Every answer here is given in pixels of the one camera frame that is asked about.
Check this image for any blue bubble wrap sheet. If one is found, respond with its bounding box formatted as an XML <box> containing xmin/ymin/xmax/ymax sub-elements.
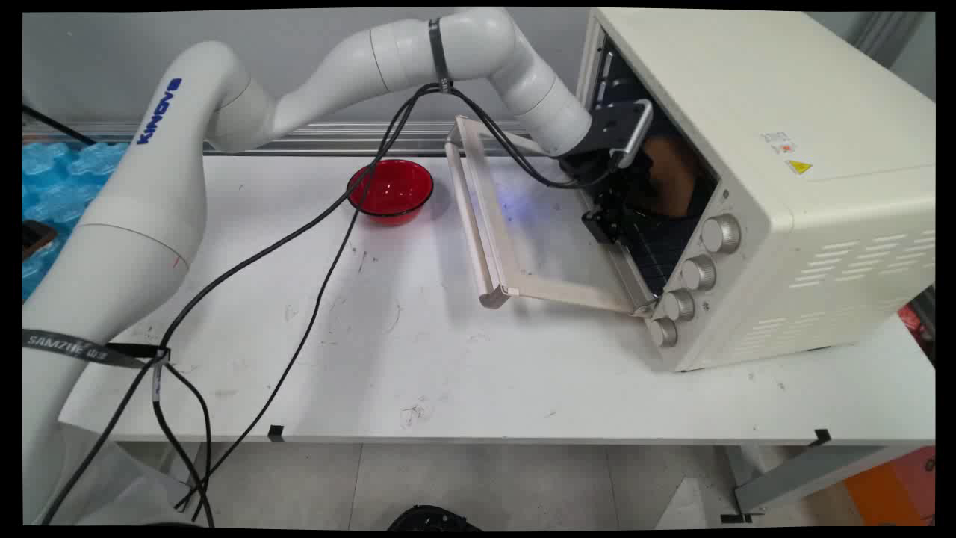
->
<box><xmin>22</xmin><ymin>141</ymin><xmax>132</xmax><ymax>301</ymax></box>

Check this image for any aluminium rail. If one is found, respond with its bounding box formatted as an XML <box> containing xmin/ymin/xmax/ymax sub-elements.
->
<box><xmin>22</xmin><ymin>120</ymin><xmax>540</xmax><ymax>157</ymax></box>

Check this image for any black printed cable strap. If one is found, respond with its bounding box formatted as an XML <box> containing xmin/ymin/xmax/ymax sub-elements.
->
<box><xmin>22</xmin><ymin>328</ymin><xmax>171</xmax><ymax>370</ymax></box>

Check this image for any brown bread slice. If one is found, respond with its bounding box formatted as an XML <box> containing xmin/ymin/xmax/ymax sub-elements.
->
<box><xmin>642</xmin><ymin>135</ymin><xmax>701</xmax><ymax>220</ymax></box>

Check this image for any large silver oven knob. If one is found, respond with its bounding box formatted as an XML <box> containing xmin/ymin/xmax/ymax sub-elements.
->
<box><xmin>701</xmin><ymin>214</ymin><xmax>742</xmax><ymax>255</ymax></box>

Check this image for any metal wire oven rack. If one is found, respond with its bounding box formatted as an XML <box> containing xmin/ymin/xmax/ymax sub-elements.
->
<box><xmin>618</xmin><ymin>213</ymin><xmax>707</xmax><ymax>297</ymax></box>

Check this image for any black round floor object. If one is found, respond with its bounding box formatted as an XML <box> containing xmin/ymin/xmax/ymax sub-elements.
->
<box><xmin>388</xmin><ymin>505</ymin><xmax>483</xmax><ymax>533</ymax></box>

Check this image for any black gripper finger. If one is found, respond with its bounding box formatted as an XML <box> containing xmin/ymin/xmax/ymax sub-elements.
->
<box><xmin>582</xmin><ymin>203</ymin><xmax>622</xmax><ymax>245</ymax></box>
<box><xmin>609</xmin><ymin>179</ymin><xmax>652</xmax><ymax>219</ymax></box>

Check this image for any red plastic bowl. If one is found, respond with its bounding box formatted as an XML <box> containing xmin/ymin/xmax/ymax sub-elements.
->
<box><xmin>346</xmin><ymin>158</ymin><xmax>435</xmax><ymax>227</ymax></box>

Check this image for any black background cable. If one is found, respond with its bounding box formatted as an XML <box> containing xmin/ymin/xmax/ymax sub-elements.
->
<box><xmin>22</xmin><ymin>104</ymin><xmax>98</xmax><ymax>147</ymax></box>

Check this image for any grey metal table leg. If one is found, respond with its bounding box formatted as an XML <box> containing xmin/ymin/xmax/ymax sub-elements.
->
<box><xmin>719</xmin><ymin>445</ymin><xmax>921</xmax><ymax>522</ymax></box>

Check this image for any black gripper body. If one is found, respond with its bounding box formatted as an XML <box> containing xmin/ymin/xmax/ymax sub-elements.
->
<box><xmin>557</xmin><ymin>148</ymin><xmax>636</xmax><ymax>198</ymax></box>

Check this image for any red patterned object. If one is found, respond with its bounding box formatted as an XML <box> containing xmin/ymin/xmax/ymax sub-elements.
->
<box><xmin>898</xmin><ymin>302</ymin><xmax>936</xmax><ymax>361</ymax></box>

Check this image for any thin black cable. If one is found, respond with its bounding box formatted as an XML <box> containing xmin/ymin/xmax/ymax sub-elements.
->
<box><xmin>176</xmin><ymin>81</ymin><xmax>621</xmax><ymax>522</ymax></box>

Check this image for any orange box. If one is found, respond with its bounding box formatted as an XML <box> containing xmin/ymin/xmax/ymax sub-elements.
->
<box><xmin>844</xmin><ymin>446</ymin><xmax>936</xmax><ymax>528</ymax></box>

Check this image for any cream glass oven door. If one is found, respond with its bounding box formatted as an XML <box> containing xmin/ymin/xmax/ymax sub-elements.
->
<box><xmin>445</xmin><ymin>115</ymin><xmax>659</xmax><ymax>319</ymax></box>

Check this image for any thick black cable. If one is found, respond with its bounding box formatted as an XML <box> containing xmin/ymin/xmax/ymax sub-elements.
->
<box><xmin>41</xmin><ymin>81</ymin><xmax>621</xmax><ymax>525</ymax></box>

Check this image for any cream toaster oven body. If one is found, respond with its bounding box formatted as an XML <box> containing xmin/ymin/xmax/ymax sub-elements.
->
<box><xmin>575</xmin><ymin>9</ymin><xmax>936</xmax><ymax>373</ymax></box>

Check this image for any brown flat phone-like object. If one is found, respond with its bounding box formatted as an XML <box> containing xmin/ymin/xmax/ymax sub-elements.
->
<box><xmin>22</xmin><ymin>220</ymin><xmax>59</xmax><ymax>261</ymax></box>

